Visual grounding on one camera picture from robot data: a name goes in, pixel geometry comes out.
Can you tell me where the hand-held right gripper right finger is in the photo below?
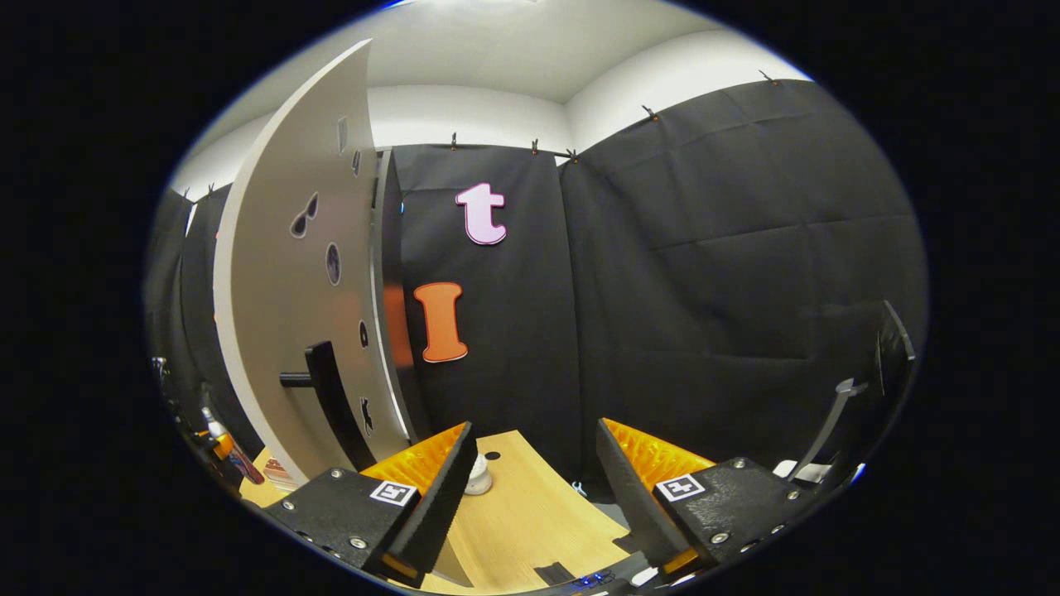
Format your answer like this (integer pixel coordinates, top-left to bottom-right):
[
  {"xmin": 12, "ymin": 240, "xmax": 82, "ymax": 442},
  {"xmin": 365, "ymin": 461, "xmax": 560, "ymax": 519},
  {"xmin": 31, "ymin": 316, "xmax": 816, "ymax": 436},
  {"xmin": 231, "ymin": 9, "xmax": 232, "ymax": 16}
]
[{"xmin": 596, "ymin": 416, "xmax": 829, "ymax": 580}]

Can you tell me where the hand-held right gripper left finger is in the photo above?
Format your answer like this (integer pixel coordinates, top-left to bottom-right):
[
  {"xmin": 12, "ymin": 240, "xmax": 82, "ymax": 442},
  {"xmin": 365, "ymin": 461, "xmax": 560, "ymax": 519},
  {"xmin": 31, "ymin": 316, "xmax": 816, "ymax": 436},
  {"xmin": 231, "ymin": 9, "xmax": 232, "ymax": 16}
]
[{"xmin": 263, "ymin": 421, "xmax": 479, "ymax": 589}]

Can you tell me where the silver bottle with pink label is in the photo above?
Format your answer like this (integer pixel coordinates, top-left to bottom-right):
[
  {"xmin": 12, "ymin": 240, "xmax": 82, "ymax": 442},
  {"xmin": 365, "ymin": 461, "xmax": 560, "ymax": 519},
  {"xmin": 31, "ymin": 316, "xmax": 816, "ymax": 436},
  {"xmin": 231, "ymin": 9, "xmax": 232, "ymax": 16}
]
[{"xmin": 201, "ymin": 406, "xmax": 266, "ymax": 488}]

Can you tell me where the black door handle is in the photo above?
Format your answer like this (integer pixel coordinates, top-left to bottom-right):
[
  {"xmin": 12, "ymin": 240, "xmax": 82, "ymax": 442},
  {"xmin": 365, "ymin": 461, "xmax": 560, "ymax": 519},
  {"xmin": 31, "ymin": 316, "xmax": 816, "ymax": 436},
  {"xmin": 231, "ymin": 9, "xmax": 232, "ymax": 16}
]
[{"xmin": 279, "ymin": 341, "xmax": 378, "ymax": 473}]

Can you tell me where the beige cabinet door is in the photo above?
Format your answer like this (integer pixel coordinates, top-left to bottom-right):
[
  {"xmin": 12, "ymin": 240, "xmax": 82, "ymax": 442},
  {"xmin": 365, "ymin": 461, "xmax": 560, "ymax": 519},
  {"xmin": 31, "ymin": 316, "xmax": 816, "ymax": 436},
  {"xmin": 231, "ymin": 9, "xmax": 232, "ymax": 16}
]
[{"xmin": 214, "ymin": 37, "xmax": 415, "ymax": 489}]

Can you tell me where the dark grey cabinet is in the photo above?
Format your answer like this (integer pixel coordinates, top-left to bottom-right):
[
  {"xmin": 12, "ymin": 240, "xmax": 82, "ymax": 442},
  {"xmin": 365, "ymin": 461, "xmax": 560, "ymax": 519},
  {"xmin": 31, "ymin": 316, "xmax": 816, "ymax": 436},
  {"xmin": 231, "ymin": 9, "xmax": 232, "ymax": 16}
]
[{"xmin": 369, "ymin": 147, "xmax": 436, "ymax": 444}]

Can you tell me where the black backdrop cloth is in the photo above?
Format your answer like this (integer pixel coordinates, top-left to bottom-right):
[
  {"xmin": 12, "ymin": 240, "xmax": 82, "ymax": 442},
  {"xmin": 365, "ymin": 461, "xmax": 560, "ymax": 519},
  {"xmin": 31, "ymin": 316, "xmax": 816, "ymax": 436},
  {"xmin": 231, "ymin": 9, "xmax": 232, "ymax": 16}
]
[{"xmin": 145, "ymin": 79, "xmax": 928, "ymax": 497}]

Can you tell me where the black stand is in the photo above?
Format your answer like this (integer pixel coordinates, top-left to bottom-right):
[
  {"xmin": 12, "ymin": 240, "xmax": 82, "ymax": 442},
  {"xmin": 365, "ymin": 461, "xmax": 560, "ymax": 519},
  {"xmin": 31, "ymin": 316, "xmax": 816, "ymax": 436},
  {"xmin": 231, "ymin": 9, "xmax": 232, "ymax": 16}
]
[{"xmin": 787, "ymin": 300, "xmax": 917, "ymax": 485}]

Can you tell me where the row of cloth clips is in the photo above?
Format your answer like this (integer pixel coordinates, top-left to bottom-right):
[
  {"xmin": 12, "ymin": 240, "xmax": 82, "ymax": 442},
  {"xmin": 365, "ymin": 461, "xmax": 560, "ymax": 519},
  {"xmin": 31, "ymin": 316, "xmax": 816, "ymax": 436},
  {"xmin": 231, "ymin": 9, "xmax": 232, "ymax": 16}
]
[{"xmin": 182, "ymin": 70, "xmax": 781, "ymax": 199}]

